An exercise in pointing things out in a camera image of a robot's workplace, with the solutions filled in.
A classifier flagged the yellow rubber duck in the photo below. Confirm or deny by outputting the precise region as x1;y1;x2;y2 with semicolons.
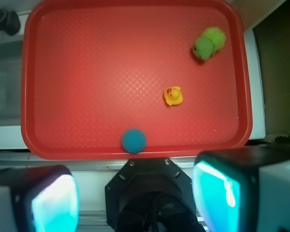
163;86;183;106

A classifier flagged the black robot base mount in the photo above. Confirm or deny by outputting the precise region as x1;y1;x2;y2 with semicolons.
105;158;205;232

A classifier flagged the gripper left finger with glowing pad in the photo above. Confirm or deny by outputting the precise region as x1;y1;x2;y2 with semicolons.
0;165;80;232

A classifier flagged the red plastic tray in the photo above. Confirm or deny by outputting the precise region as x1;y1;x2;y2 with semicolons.
21;0;252;160

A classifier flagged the black clamp knob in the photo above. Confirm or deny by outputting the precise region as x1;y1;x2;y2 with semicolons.
0;8;21;36

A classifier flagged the green plush toy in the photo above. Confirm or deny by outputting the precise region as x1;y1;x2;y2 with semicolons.
192;27;226;61

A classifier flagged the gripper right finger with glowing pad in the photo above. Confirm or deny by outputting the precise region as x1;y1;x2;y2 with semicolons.
192;144;290;232

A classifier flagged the blue ball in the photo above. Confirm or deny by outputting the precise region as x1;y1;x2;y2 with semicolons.
121;129;147;154

